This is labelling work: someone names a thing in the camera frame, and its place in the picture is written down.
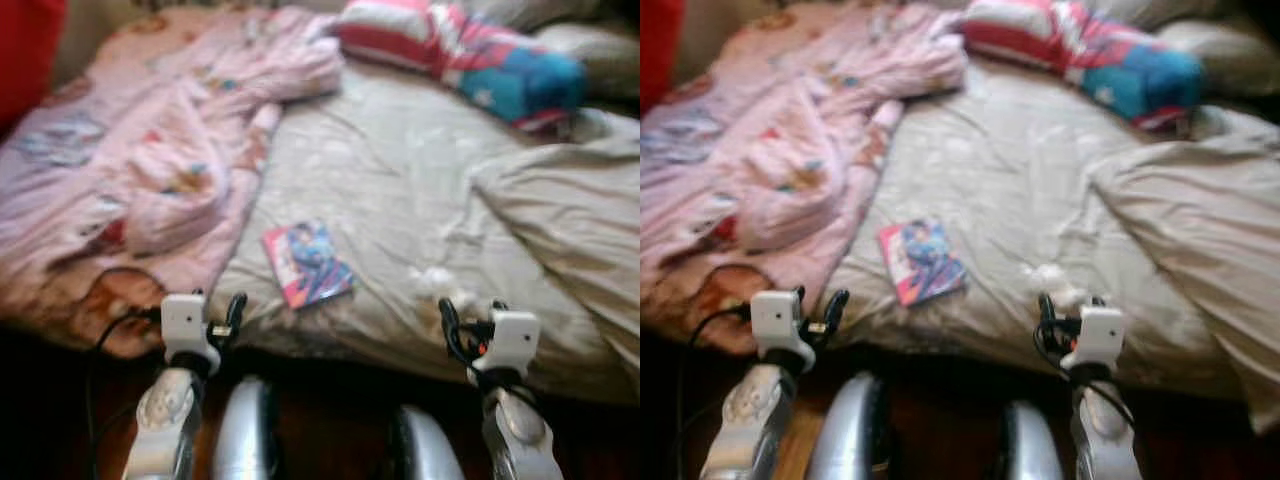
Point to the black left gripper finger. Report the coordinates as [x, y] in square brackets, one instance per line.
[238, 310]
[838, 305]

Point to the white tissue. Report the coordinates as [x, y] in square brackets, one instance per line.
[1050, 280]
[432, 282]

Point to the colourful comic book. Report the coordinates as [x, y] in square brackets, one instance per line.
[308, 265]
[922, 262]

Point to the pink cartoon print quilt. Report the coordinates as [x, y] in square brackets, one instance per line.
[780, 150]
[150, 150]

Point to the large beige pillow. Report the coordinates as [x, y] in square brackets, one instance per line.
[1200, 230]
[580, 220]

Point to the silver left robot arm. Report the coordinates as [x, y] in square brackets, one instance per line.
[745, 420]
[165, 420]

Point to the silver left robot leg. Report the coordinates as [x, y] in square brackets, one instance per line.
[245, 430]
[850, 430]

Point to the silver robot leg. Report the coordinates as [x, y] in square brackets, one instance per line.
[1030, 450]
[850, 430]
[245, 430]
[425, 450]

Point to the silver right robot leg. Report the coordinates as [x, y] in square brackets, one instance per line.
[1030, 450]
[425, 450]

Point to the beige floral duvet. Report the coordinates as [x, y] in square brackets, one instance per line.
[1000, 180]
[400, 180]

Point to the red white blue striped pillow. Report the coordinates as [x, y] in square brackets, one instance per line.
[480, 60]
[1100, 60]

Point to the light grey pillow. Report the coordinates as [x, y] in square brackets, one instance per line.
[600, 55]
[1230, 50]

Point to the dark grey pillow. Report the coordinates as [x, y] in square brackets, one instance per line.
[530, 10]
[1150, 8]

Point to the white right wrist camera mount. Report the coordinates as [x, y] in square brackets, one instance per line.
[512, 340]
[1100, 335]

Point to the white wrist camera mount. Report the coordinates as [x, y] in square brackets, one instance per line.
[185, 325]
[778, 320]
[512, 340]
[1100, 335]

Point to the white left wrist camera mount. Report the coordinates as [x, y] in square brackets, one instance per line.
[778, 320]
[185, 325]

